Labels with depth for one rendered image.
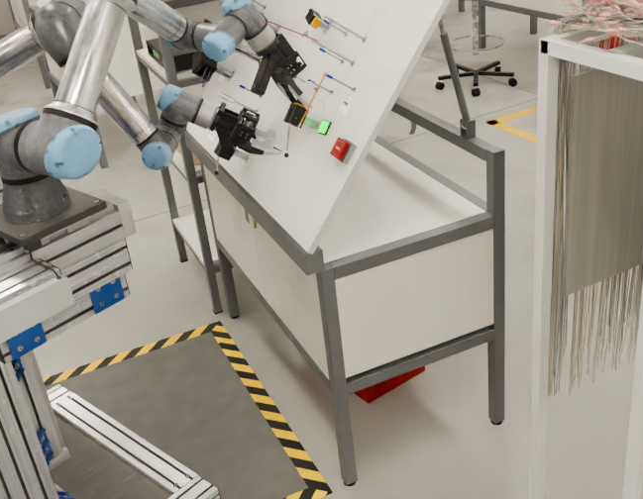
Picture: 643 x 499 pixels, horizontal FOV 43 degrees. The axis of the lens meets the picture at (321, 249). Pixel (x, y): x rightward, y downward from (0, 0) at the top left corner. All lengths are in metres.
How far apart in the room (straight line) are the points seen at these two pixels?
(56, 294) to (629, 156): 1.35
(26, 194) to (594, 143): 1.28
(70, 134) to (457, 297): 1.28
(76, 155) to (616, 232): 1.29
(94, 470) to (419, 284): 1.13
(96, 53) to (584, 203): 1.15
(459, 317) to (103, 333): 1.73
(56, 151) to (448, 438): 1.68
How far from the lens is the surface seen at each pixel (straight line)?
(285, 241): 2.30
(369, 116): 2.18
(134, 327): 3.68
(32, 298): 1.83
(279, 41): 2.29
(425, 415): 2.95
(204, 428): 3.03
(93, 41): 1.85
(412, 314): 2.45
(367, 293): 2.33
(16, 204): 1.94
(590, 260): 2.13
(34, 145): 1.81
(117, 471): 2.64
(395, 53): 2.21
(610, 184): 2.08
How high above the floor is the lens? 1.91
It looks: 28 degrees down
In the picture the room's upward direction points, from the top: 7 degrees counter-clockwise
